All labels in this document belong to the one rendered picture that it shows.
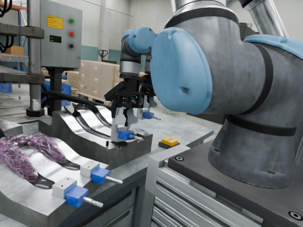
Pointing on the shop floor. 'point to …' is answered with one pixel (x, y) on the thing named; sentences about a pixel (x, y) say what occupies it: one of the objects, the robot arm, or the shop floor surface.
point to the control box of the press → (59, 43)
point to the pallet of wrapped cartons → (97, 79)
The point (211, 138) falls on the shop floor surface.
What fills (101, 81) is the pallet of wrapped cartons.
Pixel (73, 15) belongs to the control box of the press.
